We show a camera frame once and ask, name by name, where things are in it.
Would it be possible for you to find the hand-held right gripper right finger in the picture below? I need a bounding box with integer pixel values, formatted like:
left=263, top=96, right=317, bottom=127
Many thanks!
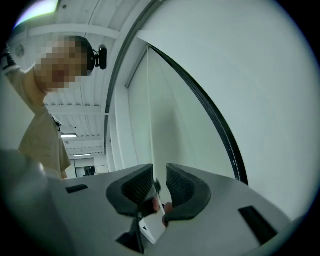
left=149, top=163, right=293, bottom=256

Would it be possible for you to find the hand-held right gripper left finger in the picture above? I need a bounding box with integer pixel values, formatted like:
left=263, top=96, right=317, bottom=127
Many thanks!
left=62, top=163, right=155, bottom=256

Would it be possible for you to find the white bead pull chain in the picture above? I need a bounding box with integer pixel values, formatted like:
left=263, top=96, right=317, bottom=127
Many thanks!
left=146, top=48, right=156, bottom=181

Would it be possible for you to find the white roller blind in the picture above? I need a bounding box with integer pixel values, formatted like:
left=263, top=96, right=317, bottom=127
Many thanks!
left=126, top=47, right=237, bottom=180

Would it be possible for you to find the person's right hand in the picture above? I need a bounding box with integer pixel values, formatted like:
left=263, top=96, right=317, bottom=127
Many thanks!
left=152, top=196, right=174, bottom=228

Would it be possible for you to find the person's beige shirt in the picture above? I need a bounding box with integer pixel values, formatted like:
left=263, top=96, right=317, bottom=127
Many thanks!
left=0, top=44, right=72, bottom=180

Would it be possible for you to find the black window side track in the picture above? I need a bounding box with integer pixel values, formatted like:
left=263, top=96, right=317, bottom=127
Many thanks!
left=147, top=43, right=249, bottom=186

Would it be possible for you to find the person's head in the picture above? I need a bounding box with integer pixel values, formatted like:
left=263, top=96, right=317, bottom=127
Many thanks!
left=33, top=34, right=95, bottom=95

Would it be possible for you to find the bright ceiling light panel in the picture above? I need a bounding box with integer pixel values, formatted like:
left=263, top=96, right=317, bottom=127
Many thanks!
left=14, top=0, right=61, bottom=28

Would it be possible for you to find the black head-worn camera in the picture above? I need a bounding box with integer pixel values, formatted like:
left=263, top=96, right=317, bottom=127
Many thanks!
left=93, top=44, right=108, bottom=71

